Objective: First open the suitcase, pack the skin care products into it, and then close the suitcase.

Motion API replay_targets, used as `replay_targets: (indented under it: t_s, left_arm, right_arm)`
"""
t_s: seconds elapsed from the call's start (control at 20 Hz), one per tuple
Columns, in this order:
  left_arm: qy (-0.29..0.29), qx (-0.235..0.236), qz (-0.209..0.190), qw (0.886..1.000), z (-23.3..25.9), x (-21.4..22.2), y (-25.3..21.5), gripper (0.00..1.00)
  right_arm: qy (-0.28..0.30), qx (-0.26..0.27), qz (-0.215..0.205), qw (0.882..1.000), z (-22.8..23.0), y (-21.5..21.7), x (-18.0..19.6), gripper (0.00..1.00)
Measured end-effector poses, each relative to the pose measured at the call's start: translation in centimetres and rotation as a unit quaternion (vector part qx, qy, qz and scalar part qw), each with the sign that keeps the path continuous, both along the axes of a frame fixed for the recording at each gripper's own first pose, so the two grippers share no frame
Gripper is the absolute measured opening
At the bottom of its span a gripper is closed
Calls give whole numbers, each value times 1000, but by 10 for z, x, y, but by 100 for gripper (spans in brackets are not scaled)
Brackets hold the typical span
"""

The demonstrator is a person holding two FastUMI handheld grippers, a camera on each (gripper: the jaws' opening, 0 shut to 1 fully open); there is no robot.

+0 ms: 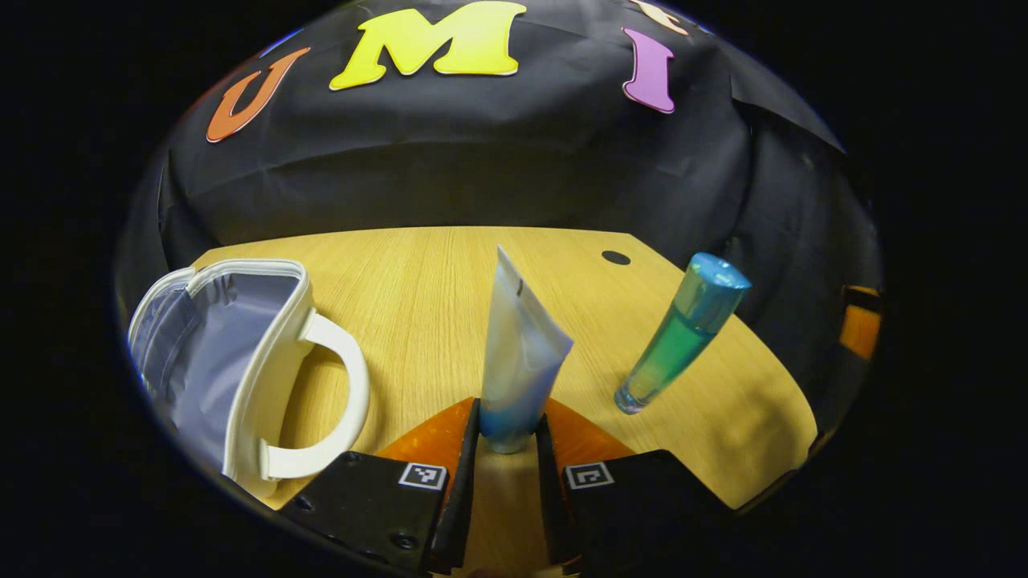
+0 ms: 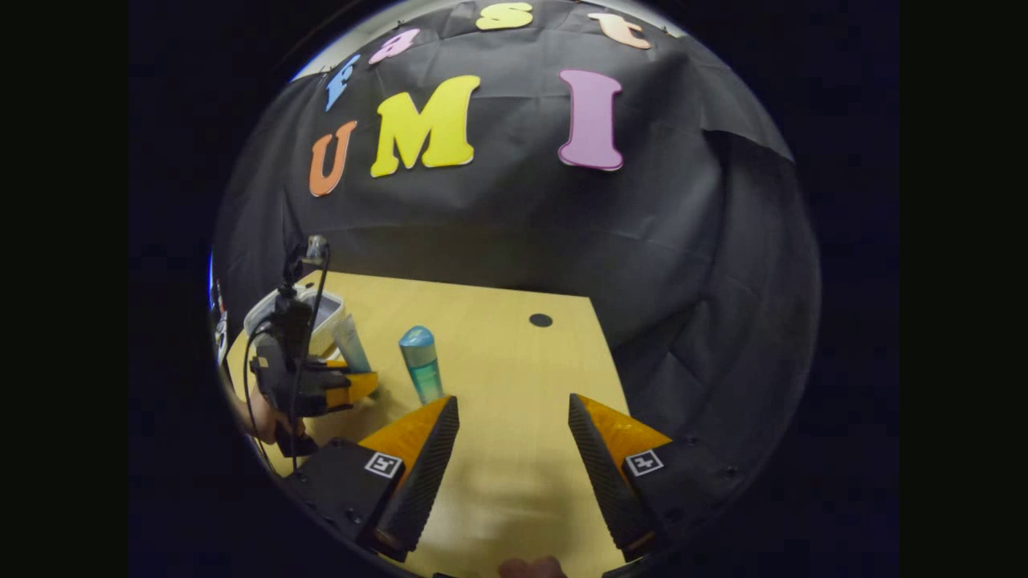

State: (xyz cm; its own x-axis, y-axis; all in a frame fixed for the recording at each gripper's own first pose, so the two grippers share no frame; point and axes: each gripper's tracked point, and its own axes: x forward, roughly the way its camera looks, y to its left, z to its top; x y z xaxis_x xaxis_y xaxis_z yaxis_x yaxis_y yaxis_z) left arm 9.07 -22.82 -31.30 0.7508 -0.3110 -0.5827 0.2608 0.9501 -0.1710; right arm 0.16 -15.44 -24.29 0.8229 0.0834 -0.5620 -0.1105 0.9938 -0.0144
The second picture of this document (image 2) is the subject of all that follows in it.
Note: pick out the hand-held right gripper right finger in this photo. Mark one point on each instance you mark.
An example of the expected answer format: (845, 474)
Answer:
(606, 482)

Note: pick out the clear teal skin care tube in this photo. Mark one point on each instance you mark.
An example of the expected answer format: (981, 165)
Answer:
(351, 345)

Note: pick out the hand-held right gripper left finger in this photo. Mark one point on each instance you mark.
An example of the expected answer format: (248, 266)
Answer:
(422, 490)

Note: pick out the black backdrop cloth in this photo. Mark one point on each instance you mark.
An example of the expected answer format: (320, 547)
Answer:
(522, 241)

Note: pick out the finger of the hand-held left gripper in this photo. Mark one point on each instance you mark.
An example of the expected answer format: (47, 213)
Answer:
(337, 365)
(361, 387)

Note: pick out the blue skin care bottle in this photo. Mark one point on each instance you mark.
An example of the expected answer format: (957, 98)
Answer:
(422, 369)

